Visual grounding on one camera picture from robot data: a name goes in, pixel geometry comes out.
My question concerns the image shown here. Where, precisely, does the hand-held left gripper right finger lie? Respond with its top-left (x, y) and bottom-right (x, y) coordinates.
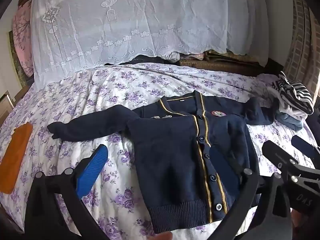
top-left (209, 146), bottom-right (293, 240)

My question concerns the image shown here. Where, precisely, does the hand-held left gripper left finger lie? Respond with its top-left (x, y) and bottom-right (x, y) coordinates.
top-left (24, 144), bottom-right (110, 240)

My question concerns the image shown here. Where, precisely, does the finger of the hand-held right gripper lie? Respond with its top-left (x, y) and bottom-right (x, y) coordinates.
top-left (291, 134), bottom-right (320, 159)
top-left (262, 140), bottom-right (301, 178)

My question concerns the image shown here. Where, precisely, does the navy knit cardigan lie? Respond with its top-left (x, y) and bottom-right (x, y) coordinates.
top-left (47, 90), bottom-right (279, 234)

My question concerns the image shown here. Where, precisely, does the blue garment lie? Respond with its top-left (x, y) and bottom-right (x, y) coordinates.
top-left (275, 112), bottom-right (304, 131)

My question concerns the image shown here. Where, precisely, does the white garment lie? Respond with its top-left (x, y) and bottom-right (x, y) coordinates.
top-left (279, 102), bottom-right (309, 120)

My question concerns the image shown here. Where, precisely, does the striped garment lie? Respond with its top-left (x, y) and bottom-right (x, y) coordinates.
top-left (272, 71), bottom-right (314, 114)

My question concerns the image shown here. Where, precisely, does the purple floral bed sheet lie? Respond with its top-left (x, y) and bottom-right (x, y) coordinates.
top-left (0, 62), bottom-right (318, 240)

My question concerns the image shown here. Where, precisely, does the orange cloth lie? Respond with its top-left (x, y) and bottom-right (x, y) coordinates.
top-left (0, 122), bottom-right (33, 195)

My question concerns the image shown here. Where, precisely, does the checked curtain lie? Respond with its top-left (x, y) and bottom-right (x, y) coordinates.
top-left (282, 0), bottom-right (320, 105)

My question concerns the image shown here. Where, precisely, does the wooden cabinet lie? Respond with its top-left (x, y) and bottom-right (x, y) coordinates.
top-left (0, 90), bottom-right (15, 124)

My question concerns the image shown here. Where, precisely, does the woven mat stack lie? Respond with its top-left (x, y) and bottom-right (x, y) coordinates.
top-left (179, 50), bottom-right (263, 68)

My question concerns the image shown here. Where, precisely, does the pink folded bedding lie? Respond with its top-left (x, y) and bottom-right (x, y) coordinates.
top-left (165, 51), bottom-right (205, 61)

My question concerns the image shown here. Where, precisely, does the white lace cloth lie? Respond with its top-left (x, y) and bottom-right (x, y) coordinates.
top-left (30, 0), bottom-right (269, 80)

